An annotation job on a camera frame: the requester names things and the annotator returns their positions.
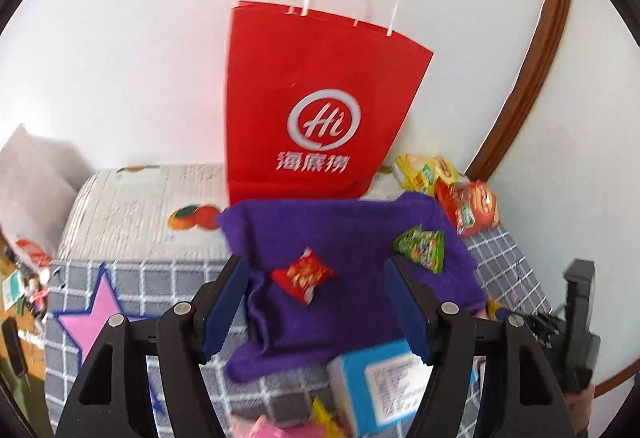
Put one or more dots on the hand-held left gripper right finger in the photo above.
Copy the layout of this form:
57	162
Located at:
407	313

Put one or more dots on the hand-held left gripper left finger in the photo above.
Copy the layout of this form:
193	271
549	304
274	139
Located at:
227	313

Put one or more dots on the small red snack packet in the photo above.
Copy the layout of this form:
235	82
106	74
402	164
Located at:
302	274

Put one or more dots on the blue white box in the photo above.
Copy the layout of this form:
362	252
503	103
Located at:
380	378

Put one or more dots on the grid blanket with pink star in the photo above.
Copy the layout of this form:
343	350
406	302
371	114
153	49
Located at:
150	278

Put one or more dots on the purple cloth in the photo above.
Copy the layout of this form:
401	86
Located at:
350	228

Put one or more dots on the clear red snack pack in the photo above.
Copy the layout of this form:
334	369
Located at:
450	203

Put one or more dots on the large pink snack packet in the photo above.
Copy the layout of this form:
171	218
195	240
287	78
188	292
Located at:
280	429

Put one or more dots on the orange snack packet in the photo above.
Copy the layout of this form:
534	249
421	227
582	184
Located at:
482	205

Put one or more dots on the bright yellow snack packet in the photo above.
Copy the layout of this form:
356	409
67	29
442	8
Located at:
325	418

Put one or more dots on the yellow green snack packet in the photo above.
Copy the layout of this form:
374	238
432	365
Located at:
412	170

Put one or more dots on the white fruit-print box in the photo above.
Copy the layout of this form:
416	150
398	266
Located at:
125	208

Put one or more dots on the yellow red-label snack packet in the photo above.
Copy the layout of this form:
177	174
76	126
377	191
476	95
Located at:
447	168

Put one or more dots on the pile of small clutter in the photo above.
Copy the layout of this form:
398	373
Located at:
25	288

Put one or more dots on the black slim bar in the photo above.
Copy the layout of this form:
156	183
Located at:
15	348

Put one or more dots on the white plastic bag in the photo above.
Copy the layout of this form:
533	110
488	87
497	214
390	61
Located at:
35	188

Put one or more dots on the red paper bag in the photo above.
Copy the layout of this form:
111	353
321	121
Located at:
325	68

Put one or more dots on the brown wooden door frame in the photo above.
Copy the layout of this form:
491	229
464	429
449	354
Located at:
540	68

